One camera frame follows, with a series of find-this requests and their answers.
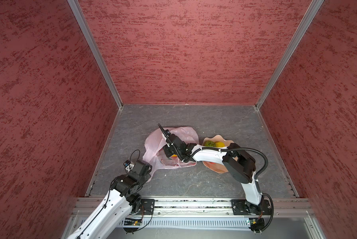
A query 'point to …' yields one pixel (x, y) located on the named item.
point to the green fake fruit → (210, 143)
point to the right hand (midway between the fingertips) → (165, 148)
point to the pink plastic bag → (154, 153)
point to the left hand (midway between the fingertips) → (146, 178)
